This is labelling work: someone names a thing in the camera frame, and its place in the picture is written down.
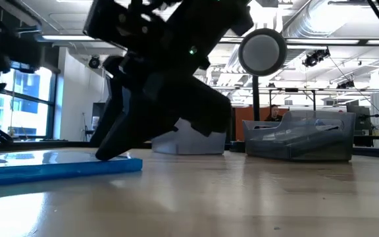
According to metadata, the large window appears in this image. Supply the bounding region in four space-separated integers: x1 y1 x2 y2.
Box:
0 61 61 139

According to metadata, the grey translucent plastic bin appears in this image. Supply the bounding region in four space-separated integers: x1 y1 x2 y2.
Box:
151 117 227 155
241 110 357 162

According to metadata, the black ceiling track light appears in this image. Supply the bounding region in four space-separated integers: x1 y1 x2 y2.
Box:
301 48 331 68

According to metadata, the orange partition wall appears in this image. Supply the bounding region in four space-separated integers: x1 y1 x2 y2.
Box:
234 107 271 142

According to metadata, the person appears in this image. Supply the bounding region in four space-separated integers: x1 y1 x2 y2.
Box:
264 104 284 122

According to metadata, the black computer monitor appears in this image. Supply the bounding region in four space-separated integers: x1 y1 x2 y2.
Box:
346 100 373 132
91 101 108 131

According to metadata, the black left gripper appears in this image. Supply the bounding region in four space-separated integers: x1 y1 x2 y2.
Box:
89 52 233 161

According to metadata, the black desk lamp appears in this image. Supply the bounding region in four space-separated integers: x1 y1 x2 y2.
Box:
230 28 288 154

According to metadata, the black workstation frame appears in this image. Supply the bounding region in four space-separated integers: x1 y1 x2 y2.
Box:
267 87 318 113

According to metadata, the blue jewel case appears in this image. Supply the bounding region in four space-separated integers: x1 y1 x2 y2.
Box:
0 149 143 188

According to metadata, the black ceiling spotlight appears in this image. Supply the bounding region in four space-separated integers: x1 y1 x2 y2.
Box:
88 55 101 69

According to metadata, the silver ceiling air duct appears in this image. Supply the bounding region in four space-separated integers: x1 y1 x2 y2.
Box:
283 0 379 38

